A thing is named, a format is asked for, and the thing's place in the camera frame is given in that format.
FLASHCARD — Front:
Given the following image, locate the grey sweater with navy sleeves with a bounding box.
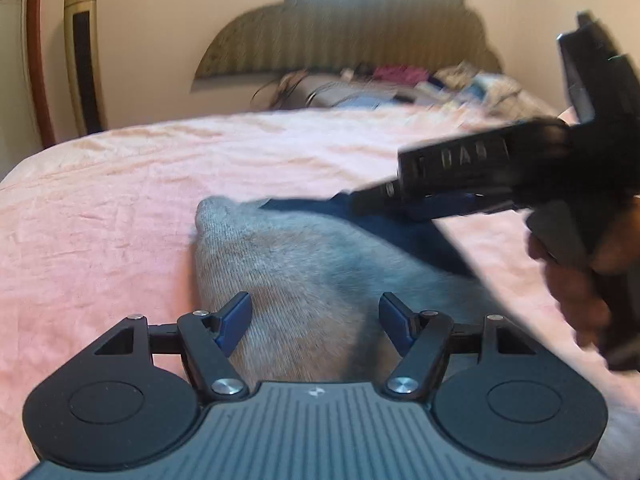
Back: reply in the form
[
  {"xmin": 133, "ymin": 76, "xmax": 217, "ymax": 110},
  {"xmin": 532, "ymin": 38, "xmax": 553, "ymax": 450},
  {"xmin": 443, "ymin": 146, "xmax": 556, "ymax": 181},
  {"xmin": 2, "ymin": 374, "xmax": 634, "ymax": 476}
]
[{"xmin": 192, "ymin": 194, "xmax": 640, "ymax": 480}]

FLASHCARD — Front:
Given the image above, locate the pile of patterned clothes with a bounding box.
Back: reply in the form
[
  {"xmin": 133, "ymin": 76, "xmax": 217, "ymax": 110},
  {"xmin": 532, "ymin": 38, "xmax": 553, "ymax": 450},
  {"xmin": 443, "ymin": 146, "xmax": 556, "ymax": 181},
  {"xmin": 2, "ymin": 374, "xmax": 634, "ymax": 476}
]
[{"xmin": 414, "ymin": 62, "xmax": 559, "ymax": 122}]

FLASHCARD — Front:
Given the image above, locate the person's right hand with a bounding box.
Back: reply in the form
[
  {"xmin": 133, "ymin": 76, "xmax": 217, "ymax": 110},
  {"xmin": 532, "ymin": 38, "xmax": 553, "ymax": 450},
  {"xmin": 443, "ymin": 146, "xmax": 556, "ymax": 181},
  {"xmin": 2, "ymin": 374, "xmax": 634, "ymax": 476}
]
[{"xmin": 526, "ymin": 198, "xmax": 639, "ymax": 367}]

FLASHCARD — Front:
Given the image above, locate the magenta garment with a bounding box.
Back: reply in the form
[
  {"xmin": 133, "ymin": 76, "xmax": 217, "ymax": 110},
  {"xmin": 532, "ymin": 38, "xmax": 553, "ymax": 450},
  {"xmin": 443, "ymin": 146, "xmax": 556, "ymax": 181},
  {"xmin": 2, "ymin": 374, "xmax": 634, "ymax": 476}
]
[{"xmin": 372, "ymin": 65, "xmax": 430, "ymax": 87}]

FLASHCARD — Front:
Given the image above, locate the pink bed sheet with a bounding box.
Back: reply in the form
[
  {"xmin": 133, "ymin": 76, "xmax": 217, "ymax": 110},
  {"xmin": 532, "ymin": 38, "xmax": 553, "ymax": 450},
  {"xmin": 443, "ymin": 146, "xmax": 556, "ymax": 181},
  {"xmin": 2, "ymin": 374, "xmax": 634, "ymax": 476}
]
[{"xmin": 0, "ymin": 104, "xmax": 640, "ymax": 480}]

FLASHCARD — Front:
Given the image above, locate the olive upholstered headboard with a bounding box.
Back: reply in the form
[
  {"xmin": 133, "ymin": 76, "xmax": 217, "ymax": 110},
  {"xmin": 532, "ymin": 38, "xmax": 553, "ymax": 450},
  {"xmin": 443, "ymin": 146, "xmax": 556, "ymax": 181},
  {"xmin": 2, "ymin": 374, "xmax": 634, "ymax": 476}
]
[{"xmin": 194, "ymin": 0, "xmax": 502, "ymax": 80}]

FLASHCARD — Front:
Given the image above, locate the white wardrobe door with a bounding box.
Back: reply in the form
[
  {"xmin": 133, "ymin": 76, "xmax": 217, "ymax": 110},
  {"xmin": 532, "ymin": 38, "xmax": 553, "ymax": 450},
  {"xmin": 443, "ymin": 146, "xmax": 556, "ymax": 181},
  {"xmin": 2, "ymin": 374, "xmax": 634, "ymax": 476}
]
[{"xmin": 0, "ymin": 0, "xmax": 42, "ymax": 178}]

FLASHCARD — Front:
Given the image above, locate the gold tower fan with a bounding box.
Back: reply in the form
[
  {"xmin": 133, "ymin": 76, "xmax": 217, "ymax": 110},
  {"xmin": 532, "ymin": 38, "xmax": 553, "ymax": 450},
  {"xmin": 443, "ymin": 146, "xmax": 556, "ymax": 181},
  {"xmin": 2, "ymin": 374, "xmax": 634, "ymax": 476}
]
[{"xmin": 64, "ymin": 0, "xmax": 107, "ymax": 136}]

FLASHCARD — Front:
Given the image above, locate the black cable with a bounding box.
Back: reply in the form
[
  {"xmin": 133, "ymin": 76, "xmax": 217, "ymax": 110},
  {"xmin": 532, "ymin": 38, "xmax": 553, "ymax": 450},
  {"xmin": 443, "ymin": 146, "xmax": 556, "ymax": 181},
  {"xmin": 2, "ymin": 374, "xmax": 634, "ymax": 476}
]
[{"xmin": 249, "ymin": 77, "xmax": 312, "ymax": 111}]

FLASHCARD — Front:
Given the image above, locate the brown wooden door frame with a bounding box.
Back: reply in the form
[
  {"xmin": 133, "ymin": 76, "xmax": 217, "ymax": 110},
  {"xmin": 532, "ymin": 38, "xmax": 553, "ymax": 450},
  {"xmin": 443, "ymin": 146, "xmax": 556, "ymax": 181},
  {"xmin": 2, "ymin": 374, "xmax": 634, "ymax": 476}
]
[{"xmin": 25, "ymin": 0, "xmax": 55, "ymax": 148}]

